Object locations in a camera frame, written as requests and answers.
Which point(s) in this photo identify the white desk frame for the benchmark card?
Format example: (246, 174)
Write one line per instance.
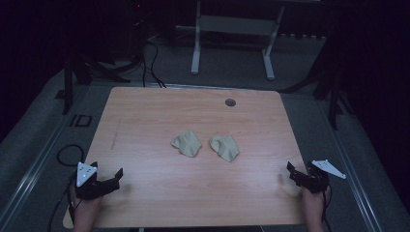
(237, 25)

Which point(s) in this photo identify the metal floor rail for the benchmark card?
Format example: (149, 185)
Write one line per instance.
(351, 180)
(35, 167)

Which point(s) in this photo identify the person's right hand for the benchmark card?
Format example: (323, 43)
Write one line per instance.
(314, 204)

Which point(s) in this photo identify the person's left hand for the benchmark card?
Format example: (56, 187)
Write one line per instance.
(86, 208)

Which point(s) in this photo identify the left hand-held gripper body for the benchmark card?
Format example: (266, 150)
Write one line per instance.
(93, 187)

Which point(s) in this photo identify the light green sock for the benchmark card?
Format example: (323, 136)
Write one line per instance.
(188, 143)
(225, 148)

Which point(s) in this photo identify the black metal stand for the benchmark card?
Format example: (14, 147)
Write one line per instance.
(333, 103)
(68, 87)

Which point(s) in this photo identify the grey round table grommet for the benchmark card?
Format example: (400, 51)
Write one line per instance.
(230, 102)

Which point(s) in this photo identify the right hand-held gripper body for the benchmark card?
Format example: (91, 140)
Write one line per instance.
(317, 179)

